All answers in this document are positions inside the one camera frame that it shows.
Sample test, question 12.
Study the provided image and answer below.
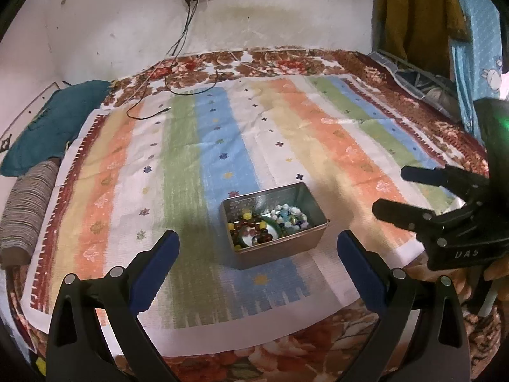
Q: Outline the multicolour glass bead bracelet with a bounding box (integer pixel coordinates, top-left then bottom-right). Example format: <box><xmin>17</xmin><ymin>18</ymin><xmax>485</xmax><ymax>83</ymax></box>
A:
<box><xmin>278</xmin><ymin>209</ymin><xmax>311</xmax><ymax>234</ymax></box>

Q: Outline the dark red bead bracelet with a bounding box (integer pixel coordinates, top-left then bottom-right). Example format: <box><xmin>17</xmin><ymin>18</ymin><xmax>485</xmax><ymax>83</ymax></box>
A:
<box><xmin>230</xmin><ymin>214</ymin><xmax>275</xmax><ymax>249</ymax></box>

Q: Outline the light blue bead bracelet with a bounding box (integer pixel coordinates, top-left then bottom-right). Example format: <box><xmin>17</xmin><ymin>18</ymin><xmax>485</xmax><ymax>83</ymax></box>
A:
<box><xmin>270</xmin><ymin>202</ymin><xmax>305</xmax><ymax>231</ymax></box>

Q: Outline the metal jewelry tin box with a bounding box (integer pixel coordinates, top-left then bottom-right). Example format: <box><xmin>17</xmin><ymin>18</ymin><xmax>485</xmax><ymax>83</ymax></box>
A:
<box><xmin>220</xmin><ymin>182</ymin><xmax>329</xmax><ymax>269</ymax></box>

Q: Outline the green jade bangle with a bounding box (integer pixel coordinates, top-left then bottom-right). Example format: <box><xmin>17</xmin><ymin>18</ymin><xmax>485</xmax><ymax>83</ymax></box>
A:
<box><xmin>235</xmin><ymin>216</ymin><xmax>283</xmax><ymax>248</ymax></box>

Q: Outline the person's right hand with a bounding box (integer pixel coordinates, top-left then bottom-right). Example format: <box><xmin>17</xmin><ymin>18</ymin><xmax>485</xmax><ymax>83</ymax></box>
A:
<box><xmin>404</xmin><ymin>255</ymin><xmax>509</xmax><ymax>319</ymax></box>

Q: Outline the brown floral bedsheet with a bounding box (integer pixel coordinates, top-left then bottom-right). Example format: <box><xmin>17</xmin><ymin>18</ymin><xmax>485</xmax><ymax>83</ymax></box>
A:
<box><xmin>7</xmin><ymin>49</ymin><xmax>487</xmax><ymax>381</ymax></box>

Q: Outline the blue patterned hanging cloth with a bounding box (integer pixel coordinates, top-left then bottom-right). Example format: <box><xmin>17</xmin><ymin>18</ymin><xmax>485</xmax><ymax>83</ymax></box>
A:
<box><xmin>450</xmin><ymin>0</ymin><xmax>502</xmax><ymax>141</ymax></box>

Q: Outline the striped grey bolster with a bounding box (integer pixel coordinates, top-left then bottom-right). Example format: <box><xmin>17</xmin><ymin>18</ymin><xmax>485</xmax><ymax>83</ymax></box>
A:
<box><xmin>1</xmin><ymin>157</ymin><xmax>61</xmax><ymax>270</ymax></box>

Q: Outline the striped colourful woven cloth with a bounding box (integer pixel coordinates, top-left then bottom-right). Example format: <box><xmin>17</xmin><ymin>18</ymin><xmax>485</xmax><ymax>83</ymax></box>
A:
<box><xmin>22</xmin><ymin>74</ymin><xmax>463</xmax><ymax>356</ymax></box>

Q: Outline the teal pillow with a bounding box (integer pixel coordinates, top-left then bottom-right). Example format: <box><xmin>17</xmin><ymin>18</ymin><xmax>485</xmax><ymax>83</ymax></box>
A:
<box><xmin>1</xmin><ymin>80</ymin><xmax>110</xmax><ymax>177</ymax></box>

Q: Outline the mustard yellow hanging garment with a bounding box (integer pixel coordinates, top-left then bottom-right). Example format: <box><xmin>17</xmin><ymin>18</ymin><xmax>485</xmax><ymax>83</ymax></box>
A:
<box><xmin>374</xmin><ymin>0</ymin><xmax>469</xmax><ymax>77</ymax></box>

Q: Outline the black charging cable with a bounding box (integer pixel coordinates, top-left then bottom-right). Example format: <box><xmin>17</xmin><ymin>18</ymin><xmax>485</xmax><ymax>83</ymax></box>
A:
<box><xmin>126</xmin><ymin>0</ymin><xmax>224</xmax><ymax>121</ymax></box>

